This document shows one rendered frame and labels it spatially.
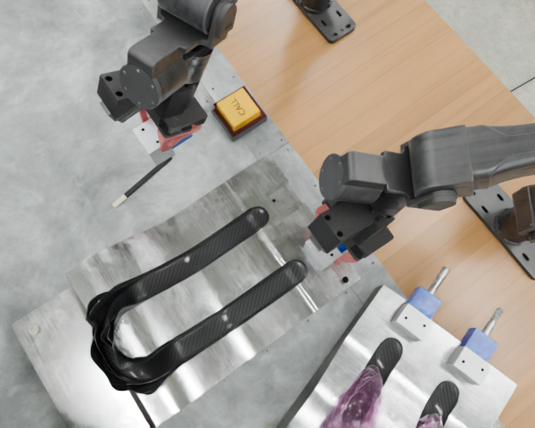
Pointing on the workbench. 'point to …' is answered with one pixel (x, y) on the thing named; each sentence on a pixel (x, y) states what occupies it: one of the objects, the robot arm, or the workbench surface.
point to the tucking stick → (140, 183)
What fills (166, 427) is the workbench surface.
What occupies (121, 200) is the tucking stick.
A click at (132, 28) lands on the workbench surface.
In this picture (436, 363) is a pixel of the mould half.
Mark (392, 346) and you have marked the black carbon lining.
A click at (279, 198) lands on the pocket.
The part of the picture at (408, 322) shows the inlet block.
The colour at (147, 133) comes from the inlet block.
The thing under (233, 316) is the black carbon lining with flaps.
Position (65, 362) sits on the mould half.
